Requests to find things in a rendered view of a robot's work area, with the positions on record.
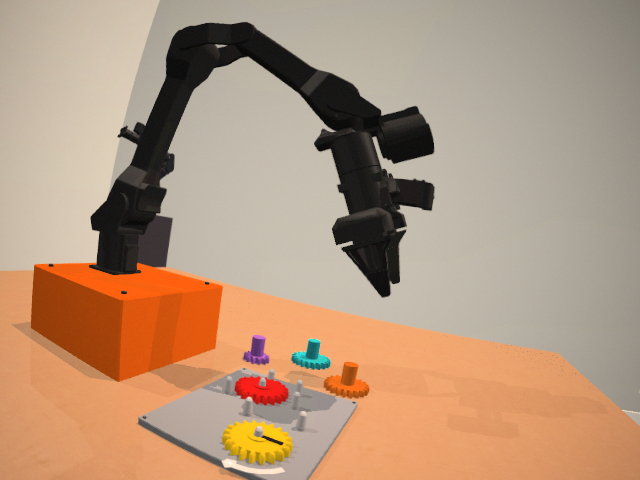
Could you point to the purple gear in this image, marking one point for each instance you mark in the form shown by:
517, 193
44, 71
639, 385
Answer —
257, 355

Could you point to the orange gear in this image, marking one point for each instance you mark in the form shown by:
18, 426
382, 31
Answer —
347, 385

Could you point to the cyan gear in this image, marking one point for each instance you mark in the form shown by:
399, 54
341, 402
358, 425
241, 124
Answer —
312, 358

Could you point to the white curved arrow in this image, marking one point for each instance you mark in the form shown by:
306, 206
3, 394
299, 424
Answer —
231, 463

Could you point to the red gear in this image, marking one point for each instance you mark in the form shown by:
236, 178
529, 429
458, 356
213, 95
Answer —
271, 393

